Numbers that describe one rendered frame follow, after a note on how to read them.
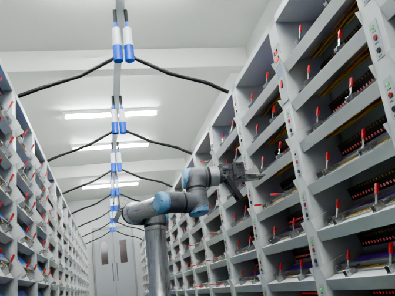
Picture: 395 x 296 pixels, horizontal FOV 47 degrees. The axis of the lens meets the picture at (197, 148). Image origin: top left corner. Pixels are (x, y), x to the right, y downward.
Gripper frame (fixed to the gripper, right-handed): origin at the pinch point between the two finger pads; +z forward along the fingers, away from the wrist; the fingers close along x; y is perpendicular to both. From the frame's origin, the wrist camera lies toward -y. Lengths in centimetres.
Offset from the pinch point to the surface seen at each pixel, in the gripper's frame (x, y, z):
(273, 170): 13.2, 6.4, 11.7
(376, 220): -64, -31, 12
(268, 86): -0.5, 45.6, 10.6
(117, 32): 68, 118, -57
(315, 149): -22.2, 5.6, 18.0
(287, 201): 2.9, -11.6, 11.6
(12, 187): 47, 14, -117
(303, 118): -22.2, 20.0, 15.1
